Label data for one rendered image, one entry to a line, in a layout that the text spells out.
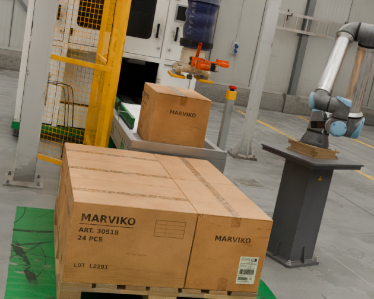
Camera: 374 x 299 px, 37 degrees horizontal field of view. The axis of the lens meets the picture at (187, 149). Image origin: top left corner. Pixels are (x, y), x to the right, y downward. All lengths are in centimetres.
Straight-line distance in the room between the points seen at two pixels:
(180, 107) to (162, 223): 142
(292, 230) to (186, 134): 99
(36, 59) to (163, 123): 113
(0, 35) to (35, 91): 812
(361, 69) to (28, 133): 250
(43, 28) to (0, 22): 813
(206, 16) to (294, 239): 160
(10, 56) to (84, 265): 995
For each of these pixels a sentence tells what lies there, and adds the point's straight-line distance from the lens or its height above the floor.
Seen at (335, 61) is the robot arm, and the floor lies 137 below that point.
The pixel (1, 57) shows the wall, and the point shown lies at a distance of 1243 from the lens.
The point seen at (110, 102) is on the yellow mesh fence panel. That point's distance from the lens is 455.
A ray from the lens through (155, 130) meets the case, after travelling 395.
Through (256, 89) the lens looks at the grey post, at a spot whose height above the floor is 88.
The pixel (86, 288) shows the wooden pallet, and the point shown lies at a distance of 278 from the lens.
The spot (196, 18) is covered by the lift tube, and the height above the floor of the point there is 149.
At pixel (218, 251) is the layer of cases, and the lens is 284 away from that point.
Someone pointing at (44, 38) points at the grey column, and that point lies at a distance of 442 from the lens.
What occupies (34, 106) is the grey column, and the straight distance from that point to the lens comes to 447.
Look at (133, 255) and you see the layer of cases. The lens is 274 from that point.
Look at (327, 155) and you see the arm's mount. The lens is 379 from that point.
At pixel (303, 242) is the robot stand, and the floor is 16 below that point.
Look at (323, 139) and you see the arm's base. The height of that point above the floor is 87.
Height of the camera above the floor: 136
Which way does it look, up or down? 11 degrees down
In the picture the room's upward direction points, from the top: 11 degrees clockwise
